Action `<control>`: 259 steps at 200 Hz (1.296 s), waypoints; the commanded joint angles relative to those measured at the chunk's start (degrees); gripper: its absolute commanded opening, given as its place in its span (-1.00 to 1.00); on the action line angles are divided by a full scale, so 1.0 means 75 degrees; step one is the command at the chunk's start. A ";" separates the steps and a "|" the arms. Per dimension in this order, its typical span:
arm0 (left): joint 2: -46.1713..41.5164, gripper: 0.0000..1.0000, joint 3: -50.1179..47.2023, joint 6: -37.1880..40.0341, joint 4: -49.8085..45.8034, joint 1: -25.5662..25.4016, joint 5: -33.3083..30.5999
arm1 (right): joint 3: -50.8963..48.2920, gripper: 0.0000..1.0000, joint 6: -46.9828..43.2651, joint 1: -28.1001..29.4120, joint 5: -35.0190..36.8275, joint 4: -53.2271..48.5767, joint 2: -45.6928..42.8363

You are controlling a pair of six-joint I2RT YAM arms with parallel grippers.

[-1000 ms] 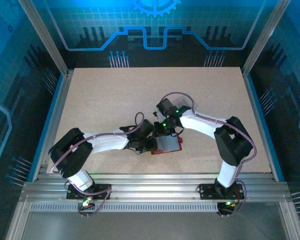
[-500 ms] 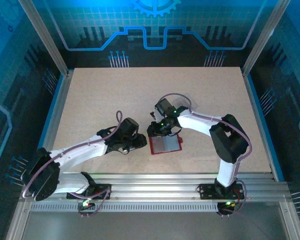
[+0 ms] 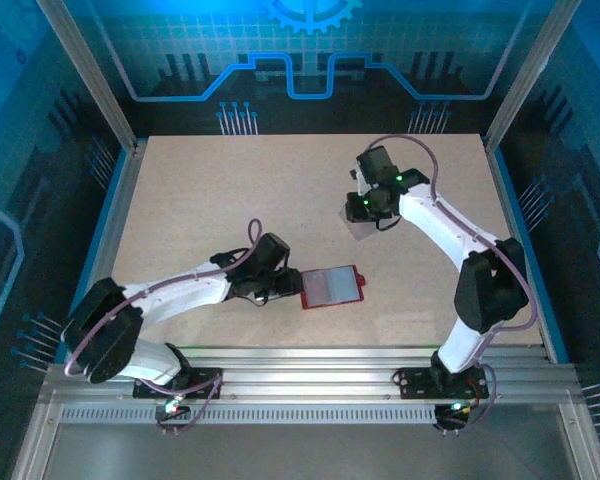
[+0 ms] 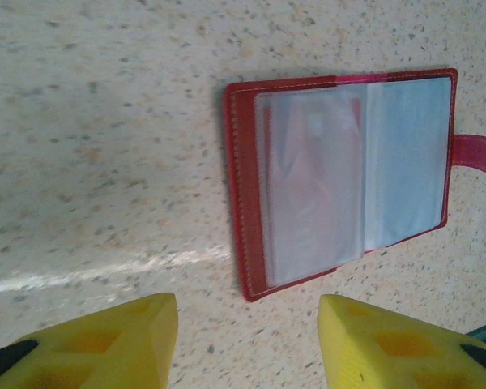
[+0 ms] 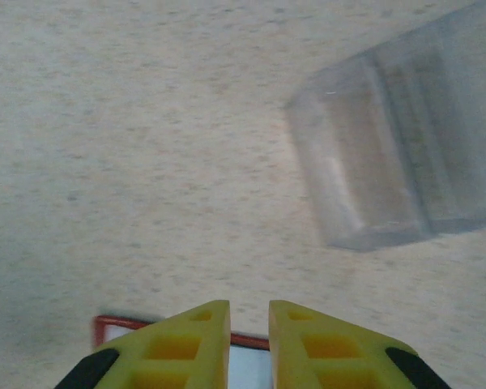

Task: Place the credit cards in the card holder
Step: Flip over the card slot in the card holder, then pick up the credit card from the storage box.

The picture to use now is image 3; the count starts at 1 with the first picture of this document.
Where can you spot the clear plastic card box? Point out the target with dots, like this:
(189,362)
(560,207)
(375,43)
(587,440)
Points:
(362,232)

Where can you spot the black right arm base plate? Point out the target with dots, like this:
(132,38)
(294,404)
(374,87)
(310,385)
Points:
(415,386)

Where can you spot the controller board with leds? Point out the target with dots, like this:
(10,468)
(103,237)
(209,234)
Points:
(455,410)
(172,406)

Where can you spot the aluminium corner post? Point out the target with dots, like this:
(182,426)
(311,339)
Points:
(530,75)
(89,75)

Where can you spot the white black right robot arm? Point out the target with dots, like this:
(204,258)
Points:
(445,225)

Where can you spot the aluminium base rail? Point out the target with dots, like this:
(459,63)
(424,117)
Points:
(305,375)

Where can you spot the right controller board with leds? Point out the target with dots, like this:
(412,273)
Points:
(455,410)

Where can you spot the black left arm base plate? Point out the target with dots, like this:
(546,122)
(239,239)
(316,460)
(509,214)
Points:
(205,376)

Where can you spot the left controller board with leds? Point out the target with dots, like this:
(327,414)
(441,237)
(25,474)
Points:
(172,406)

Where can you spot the aluminium table side rail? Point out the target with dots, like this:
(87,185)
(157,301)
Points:
(511,225)
(114,225)

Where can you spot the aluminium frame leg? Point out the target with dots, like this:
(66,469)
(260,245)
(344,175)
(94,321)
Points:
(585,440)
(35,440)

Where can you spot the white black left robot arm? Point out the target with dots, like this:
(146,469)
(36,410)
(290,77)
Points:
(180,297)

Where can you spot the red leather card holder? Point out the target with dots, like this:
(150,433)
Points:
(335,287)

